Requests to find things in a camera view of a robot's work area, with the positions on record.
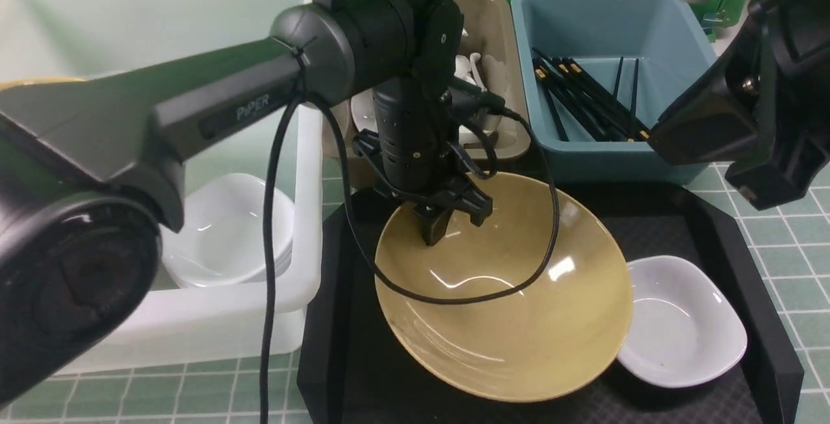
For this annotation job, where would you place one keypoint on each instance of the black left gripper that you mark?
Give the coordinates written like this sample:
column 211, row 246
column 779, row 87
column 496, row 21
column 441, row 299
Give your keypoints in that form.
column 417, row 154

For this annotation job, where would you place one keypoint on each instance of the yellow noodle bowl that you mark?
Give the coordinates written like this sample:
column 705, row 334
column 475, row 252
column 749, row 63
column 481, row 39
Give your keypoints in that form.
column 547, row 340

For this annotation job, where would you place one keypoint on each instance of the white square sauce dish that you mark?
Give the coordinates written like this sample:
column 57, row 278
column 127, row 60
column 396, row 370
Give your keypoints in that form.
column 684, row 332

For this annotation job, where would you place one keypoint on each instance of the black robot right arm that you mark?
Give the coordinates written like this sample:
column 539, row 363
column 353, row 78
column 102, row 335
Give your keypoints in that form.
column 763, row 106

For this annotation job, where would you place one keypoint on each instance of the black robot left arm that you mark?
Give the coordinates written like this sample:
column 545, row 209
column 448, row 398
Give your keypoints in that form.
column 91, row 170

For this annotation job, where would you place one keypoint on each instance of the white spoon bowl front left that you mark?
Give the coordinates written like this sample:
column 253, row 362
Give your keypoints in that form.
column 363, row 111

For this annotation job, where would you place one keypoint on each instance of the taupe plastic spoon bin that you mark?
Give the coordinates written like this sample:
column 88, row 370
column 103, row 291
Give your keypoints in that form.
column 491, row 33

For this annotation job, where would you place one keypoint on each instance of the black chopsticks bundle in bin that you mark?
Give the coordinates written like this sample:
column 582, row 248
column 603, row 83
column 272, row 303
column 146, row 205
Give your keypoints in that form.
column 568, row 88

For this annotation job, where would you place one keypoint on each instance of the black plastic serving tray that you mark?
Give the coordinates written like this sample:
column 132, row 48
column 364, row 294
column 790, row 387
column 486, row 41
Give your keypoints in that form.
column 352, row 369

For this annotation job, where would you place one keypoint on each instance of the upright black chopstick in bin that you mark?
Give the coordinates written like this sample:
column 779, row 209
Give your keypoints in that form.
column 618, row 78

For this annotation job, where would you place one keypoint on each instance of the stack of white sauce dishes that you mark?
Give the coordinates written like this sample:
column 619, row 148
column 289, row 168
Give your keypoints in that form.
column 221, row 241

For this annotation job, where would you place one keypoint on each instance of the blue plastic chopstick bin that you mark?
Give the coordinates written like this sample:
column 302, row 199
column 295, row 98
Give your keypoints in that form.
column 673, row 51

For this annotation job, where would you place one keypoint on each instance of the green tiled table mat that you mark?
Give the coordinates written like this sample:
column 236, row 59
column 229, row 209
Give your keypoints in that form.
column 789, row 245

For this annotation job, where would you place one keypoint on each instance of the large white plastic tub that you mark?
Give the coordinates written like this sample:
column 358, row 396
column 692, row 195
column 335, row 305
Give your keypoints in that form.
column 84, row 38

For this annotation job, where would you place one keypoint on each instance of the stack of yellow bowls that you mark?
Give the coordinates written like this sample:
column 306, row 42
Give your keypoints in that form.
column 37, row 81

